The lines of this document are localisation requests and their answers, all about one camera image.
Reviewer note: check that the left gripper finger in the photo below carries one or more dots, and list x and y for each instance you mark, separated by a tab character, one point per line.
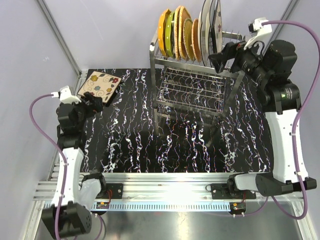
97	104
89	98

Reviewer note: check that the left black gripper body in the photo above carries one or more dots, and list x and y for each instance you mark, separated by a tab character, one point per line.
83	111

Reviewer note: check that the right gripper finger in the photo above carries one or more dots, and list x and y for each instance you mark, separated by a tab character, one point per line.
229	51
219	60

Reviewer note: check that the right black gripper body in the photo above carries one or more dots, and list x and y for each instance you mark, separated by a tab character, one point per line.
247	60

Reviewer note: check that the floral square ceramic plate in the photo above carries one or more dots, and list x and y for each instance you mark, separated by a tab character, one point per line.
101	85

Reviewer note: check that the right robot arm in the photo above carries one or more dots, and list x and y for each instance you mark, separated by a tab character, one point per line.
281	102

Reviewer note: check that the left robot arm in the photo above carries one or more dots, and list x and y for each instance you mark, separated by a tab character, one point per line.
69	213

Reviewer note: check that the steel two-tier dish rack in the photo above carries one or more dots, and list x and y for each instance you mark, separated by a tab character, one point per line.
188	91

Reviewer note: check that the orange wicker plate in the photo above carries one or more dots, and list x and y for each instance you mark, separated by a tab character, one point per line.
195	40

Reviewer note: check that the green centre wicker plate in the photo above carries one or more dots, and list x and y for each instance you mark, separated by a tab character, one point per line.
187	38

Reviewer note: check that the white black-rimmed square plate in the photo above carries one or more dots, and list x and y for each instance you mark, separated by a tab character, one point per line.
203	30

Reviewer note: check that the large woven wicker plate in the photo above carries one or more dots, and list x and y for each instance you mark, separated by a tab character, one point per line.
181	14

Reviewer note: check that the green dotted plate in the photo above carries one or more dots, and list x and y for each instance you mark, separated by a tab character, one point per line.
168	35

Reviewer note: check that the black marble pattern mat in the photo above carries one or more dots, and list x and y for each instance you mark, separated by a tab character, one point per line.
121	139

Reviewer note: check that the orange octagonal plate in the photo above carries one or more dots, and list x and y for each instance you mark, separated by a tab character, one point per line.
161	31

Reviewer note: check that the left aluminium frame post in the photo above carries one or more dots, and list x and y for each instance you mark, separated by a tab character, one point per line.
58	36

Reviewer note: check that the aluminium frame post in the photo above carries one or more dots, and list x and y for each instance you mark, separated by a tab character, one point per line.
58	36
285	16

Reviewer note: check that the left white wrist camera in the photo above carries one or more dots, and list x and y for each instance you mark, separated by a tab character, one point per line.
65	95

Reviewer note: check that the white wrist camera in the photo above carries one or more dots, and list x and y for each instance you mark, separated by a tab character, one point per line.
259	29
65	95

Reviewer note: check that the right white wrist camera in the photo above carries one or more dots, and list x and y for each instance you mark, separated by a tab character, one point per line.
259	29

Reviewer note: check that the right aluminium frame post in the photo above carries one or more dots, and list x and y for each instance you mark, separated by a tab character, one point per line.
285	16

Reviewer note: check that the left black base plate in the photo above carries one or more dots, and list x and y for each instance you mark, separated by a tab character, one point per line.
111	190

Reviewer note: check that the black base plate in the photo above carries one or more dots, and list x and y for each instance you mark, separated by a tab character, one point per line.
220	191
111	190

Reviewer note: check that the aluminium mounting rail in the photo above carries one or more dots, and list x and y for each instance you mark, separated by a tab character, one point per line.
169	192

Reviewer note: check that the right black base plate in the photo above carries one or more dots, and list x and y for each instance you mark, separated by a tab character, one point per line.
220	191

